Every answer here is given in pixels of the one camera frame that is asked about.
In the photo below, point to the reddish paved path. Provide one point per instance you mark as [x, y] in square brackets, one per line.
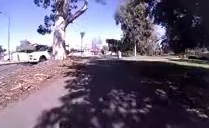
[32, 106]

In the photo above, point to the large dark tree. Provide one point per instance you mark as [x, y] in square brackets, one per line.
[188, 23]

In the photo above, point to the grass area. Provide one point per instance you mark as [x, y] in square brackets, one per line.
[192, 62]

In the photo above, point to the thin white pole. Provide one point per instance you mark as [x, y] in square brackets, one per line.
[135, 48]

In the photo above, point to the grey asphalt road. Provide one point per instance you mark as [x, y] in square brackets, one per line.
[2, 70]

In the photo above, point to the large pale-trunked tree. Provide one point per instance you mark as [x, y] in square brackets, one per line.
[59, 43]

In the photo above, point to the street lamp pole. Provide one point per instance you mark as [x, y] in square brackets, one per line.
[8, 36]

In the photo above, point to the white car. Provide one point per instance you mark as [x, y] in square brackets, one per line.
[38, 56]

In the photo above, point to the low building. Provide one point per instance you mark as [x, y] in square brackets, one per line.
[20, 55]

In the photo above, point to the leaf-covered ground strip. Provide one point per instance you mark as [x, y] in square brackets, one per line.
[22, 83]

